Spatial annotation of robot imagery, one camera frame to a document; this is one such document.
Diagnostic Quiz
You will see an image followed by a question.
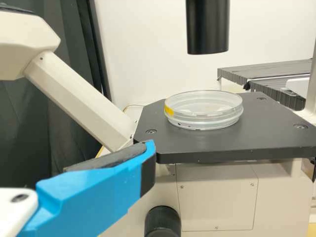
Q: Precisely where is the cream microscope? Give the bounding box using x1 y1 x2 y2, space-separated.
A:
0 0 316 237

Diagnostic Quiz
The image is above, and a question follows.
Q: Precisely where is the petri dish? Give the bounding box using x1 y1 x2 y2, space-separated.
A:
164 90 244 130

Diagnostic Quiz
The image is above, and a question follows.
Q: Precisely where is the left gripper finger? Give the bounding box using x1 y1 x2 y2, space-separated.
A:
18 139 157 237

